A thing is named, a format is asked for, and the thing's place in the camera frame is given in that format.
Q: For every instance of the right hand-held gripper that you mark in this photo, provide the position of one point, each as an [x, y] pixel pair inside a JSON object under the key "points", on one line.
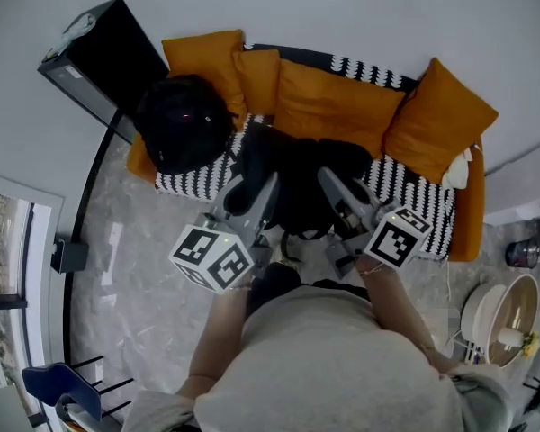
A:
{"points": [[396, 241]]}

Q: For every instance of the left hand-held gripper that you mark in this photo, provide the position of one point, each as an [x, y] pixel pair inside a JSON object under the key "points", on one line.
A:
{"points": [[211, 259]]}

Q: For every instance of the black garment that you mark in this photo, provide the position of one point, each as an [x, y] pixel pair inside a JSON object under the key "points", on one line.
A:
{"points": [[297, 164]]}

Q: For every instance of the orange sofa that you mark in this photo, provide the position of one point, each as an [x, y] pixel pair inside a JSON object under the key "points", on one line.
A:
{"points": [[468, 223]]}

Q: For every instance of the person's left forearm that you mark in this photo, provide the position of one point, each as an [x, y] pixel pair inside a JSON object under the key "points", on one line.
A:
{"points": [[216, 340]]}

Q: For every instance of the person's right forearm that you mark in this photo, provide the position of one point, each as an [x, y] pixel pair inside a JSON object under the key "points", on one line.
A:
{"points": [[396, 304]]}

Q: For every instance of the black backpack with red mark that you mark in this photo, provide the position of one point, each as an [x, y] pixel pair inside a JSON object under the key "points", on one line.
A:
{"points": [[184, 124]]}

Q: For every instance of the black and white patterned blanket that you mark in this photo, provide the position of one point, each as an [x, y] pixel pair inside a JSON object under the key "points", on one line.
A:
{"points": [[414, 187]]}

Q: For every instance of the wide orange cushion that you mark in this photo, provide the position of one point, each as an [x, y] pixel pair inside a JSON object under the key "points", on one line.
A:
{"points": [[333, 106]]}

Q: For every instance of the white plush toy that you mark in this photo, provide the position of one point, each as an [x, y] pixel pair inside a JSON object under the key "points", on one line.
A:
{"points": [[456, 171]]}

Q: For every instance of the square orange cushion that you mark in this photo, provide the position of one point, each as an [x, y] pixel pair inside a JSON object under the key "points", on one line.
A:
{"points": [[436, 124]]}

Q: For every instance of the small orange cushion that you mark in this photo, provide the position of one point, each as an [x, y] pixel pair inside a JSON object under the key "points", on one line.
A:
{"points": [[258, 81]]}

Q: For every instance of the large orange cushion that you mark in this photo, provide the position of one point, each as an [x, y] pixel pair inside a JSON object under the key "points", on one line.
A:
{"points": [[207, 61]]}

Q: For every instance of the person's grey shirt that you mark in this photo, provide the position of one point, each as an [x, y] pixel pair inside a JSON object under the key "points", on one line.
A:
{"points": [[324, 367]]}

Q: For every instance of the dark round bin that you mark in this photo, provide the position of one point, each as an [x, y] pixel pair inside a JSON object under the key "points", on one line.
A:
{"points": [[522, 252]]}

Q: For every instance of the round white side table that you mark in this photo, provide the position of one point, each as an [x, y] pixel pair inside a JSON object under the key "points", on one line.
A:
{"points": [[481, 317]]}

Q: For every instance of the black cabinet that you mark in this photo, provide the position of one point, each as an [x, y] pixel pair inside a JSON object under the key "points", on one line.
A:
{"points": [[112, 56]]}

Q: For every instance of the white vase with yellow flowers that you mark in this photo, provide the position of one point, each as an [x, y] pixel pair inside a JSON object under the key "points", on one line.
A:
{"points": [[513, 338]]}

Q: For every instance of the white crumpled cloth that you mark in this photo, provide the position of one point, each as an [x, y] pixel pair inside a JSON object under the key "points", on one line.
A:
{"points": [[74, 34]]}

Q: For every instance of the window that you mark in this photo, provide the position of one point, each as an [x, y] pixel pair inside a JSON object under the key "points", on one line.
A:
{"points": [[0, 250]]}

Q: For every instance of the blue chair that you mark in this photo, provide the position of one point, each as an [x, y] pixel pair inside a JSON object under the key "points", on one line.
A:
{"points": [[58, 376]]}

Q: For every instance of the black wall box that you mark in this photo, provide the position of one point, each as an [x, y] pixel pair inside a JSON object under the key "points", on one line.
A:
{"points": [[69, 257]]}

